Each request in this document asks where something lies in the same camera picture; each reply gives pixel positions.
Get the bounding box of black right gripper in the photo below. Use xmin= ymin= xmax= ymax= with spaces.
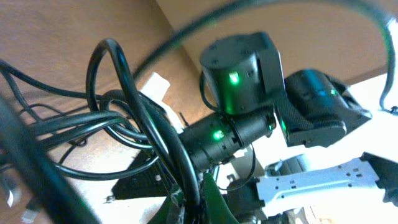
xmin=179 ymin=106 xmax=276 ymax=171

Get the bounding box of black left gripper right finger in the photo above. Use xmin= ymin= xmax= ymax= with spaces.
xmin=202 ymin=173 xmax=239 ymax=224

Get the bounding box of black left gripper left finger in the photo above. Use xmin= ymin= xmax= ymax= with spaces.
xmin=147 ymin=184 xmax=185 ymax=224

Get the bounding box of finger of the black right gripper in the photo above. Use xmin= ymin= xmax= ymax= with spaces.
xmin=111 ymin=160 xmax=174 ymax=200

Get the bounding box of black USB cable thick plug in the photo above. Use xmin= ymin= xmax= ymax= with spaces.
xmin=0 ymin=37 xmax=201 ymax=218

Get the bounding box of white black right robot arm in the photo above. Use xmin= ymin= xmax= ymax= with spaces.
xmin=169 ymin=32 xmax=397 ymax=223

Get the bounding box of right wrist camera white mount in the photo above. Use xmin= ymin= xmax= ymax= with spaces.
xmin=140 ymin=72 xmax=184 ymax=134

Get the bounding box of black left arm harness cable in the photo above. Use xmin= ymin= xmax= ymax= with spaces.
xmin=0 ymin=93 xmax=100 ymax=224

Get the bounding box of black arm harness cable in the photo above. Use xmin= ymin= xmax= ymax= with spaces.
xmin=132 ymin=0 xmax=398 ymax=116
xmin=0 ymin=93 xmax=100 ymax=224

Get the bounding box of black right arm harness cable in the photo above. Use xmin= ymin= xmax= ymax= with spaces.
xmin=132 ymin=0 xmax=398 ymax=116

